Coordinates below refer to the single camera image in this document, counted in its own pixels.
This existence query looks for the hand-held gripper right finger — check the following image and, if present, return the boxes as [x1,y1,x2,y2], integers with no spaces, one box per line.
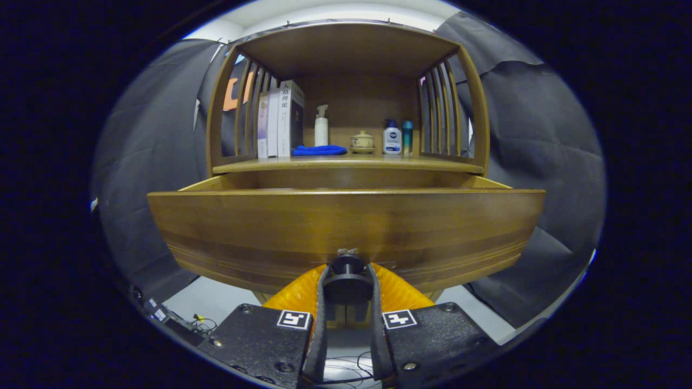
[368,263,501,389]

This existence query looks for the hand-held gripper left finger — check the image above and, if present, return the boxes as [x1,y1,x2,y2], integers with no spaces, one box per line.
[197,264,331,389]

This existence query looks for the wooden drawer with black knob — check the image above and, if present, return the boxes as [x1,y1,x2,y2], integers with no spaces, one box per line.
[147,176,547,306]

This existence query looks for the wooden countertop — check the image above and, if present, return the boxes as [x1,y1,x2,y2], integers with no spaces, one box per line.
[212,127,484,175]

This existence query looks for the wooden cabinet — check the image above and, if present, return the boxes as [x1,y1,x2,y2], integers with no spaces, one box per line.
[205,21,490,330]

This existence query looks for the black power strip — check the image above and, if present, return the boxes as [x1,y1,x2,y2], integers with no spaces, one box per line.
[143,296,203,346]

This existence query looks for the blue folded cloth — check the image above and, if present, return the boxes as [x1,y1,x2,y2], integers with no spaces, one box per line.
[292,145,348,157]

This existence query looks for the lidded ceramic tea bowl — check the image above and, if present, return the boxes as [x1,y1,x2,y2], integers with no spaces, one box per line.
[350,130,376,154]

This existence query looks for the white lotion bottle blue cap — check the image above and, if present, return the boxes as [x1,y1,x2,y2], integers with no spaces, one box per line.
[383,119,402,156]

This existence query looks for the white pump bottle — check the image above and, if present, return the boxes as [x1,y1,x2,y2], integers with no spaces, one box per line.
[315,104,329,147]

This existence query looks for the pale purple book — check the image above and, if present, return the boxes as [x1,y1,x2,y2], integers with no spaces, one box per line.
[257,92,270,159]

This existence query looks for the white book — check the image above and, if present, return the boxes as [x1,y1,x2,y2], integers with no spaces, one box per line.
[267,88,280,158]

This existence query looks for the grey portrait cover book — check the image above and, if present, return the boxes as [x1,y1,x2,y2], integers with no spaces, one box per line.
[277,80,305,158]

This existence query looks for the thin black floor cables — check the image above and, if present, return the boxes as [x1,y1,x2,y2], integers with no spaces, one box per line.
[324,351,379,387]

